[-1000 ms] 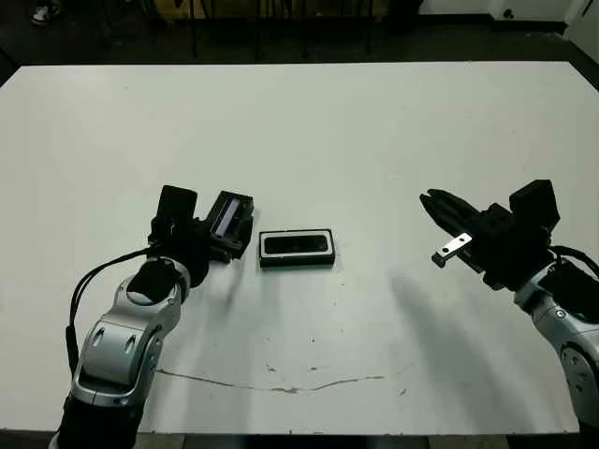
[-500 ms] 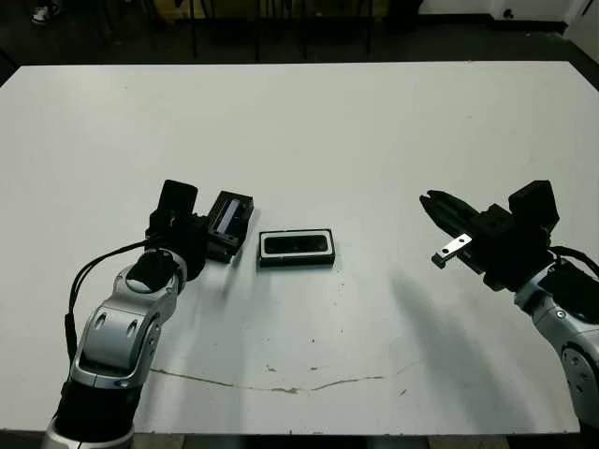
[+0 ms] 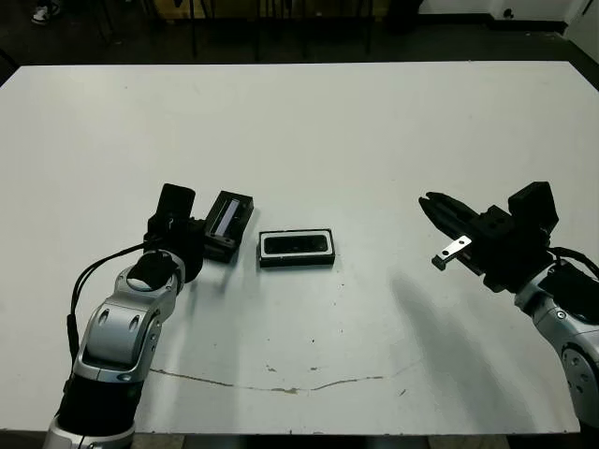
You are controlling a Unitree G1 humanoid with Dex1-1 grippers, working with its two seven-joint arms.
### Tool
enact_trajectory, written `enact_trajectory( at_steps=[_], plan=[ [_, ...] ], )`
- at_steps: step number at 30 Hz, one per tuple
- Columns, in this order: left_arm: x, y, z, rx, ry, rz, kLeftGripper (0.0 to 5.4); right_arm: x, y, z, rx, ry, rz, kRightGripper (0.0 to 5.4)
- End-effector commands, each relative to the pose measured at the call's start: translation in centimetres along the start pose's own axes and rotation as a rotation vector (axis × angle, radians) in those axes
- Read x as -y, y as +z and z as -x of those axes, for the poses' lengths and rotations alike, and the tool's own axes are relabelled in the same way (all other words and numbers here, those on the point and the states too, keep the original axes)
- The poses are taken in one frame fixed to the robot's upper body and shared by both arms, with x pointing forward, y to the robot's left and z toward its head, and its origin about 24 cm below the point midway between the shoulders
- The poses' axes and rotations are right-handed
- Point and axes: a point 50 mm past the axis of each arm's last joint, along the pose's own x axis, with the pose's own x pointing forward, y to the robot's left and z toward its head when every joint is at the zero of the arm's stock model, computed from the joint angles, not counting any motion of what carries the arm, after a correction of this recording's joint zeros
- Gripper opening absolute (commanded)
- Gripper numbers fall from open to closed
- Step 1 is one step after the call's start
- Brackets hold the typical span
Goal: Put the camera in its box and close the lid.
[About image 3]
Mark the black box lid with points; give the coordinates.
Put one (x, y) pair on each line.
(243, 220)

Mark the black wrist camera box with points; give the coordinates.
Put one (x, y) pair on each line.
(175, 201)
(533, 206)

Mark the small black wall fitting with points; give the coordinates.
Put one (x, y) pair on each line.
(508, 13)

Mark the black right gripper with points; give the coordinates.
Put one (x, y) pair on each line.
(505, 252)

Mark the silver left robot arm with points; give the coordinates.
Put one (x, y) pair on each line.
(117, 327)

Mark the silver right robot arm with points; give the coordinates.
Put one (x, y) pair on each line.
(552, 318)

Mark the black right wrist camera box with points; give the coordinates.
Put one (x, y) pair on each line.
(533, 206)

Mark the black box base white insert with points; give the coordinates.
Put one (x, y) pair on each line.
(295, 264)

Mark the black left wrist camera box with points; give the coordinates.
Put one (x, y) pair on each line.
(175, 201)

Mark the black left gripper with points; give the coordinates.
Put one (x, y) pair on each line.
(182, 243)

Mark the slim black camera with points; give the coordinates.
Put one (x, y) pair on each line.
(295, 244)

